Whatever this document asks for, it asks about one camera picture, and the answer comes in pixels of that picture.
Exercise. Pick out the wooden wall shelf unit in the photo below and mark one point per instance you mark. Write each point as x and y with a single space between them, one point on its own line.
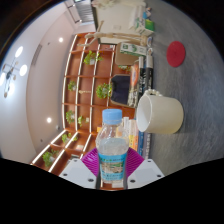
86 90

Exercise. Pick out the round recessed ceiling light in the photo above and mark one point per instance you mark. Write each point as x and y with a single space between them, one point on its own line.
49 120
61 39

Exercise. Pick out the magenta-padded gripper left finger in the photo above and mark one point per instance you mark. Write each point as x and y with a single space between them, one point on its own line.
78 173

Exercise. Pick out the cream ceramic mug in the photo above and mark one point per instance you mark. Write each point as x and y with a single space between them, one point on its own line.
163 115

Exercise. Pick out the tan chair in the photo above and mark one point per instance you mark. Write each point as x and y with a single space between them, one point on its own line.
124 60

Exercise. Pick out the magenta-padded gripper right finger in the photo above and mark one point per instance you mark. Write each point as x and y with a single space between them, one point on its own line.
146 173

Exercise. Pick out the clear blue-capped water bottle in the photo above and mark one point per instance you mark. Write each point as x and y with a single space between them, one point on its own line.
112 150

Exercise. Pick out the grey window curtain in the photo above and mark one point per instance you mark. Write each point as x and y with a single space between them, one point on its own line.
85 11

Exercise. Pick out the stack of dark books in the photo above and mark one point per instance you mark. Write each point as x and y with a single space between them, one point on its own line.
141 80

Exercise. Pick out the green and white carton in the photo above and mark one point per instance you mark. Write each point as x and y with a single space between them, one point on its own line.
133 49

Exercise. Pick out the flat round red coaster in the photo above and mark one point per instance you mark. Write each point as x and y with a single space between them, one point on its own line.
176 54

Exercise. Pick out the multi-bulb ceiling lamp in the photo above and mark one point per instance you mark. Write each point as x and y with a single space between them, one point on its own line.
10 71

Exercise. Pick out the dark office chair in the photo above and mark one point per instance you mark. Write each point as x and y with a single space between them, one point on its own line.
120 89

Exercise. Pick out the green and white box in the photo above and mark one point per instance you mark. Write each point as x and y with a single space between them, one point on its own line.
146 26

